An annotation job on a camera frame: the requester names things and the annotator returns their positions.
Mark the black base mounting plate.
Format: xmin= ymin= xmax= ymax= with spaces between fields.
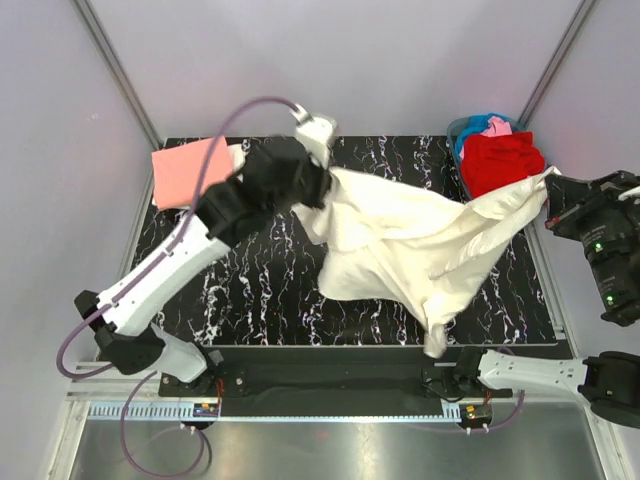
xmin=159 ymin=346 xmax=488 ymax=400

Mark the white slotted cable duct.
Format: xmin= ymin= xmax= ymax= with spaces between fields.
xmin=88 ymin=402 xmax=464 ymax=420

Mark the aluminium frame post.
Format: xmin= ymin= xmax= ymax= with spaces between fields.
xmin=519 ymin=0 xmax=600 ymax=127
xmin=73 ymin=0 xmax=164 ymax=147

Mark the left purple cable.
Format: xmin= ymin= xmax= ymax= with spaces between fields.
xmin=54 ymin=97 xmax=306 ymax=474

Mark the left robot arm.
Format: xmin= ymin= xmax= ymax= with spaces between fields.
xmin=74 ymin=138 xmax=331 ymax=396

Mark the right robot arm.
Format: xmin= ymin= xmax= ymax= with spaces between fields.
xmin=451 ymin=170 xmax=639 ymax=428

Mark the blue t shirt in basket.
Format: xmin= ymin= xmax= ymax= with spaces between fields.
xmin=455 ymin=114 xmax=492 ymax=155

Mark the cream white t shirt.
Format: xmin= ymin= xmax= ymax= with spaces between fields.
xmin=293 ymin=167 xmax=559 ymax=358

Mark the pink t shirt in basket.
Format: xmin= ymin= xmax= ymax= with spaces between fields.
xmin=481 ymin=115 xmax=513 ymax=138

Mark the aluminium rail front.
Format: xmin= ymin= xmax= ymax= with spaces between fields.
xmin=67 ymin=368 xmax=161 ymax=400

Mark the folded pink t shirt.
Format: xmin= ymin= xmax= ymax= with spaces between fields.
xmin=152 ymin=138 xmax=233 ymax=211

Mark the right aluminium frame post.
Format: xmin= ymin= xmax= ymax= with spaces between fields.
xmin=519 ymin=0 xmax=600 ymax=127

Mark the left aluminium frame post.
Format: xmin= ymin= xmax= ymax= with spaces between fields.
xmin=73 ymin=0 xmax=164 ymax=147

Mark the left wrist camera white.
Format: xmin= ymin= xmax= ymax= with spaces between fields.
xmin=293 ymin=109 xmax=338 ymax=169

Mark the folded white t shirt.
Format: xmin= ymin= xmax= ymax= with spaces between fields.
xmin=228 ymin=144 xmax=246 ymax=172

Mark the red t shirt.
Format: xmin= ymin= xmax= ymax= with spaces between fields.
xmin=460 ymin=132 xmax=546 ymax=198

